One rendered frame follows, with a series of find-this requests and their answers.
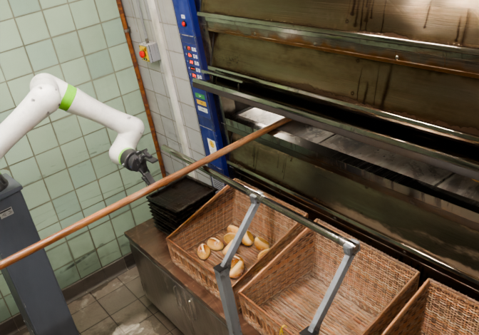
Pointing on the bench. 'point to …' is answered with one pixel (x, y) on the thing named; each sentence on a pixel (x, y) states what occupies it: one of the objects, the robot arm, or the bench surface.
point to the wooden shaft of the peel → (137, 195)
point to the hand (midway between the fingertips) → (157, 174)
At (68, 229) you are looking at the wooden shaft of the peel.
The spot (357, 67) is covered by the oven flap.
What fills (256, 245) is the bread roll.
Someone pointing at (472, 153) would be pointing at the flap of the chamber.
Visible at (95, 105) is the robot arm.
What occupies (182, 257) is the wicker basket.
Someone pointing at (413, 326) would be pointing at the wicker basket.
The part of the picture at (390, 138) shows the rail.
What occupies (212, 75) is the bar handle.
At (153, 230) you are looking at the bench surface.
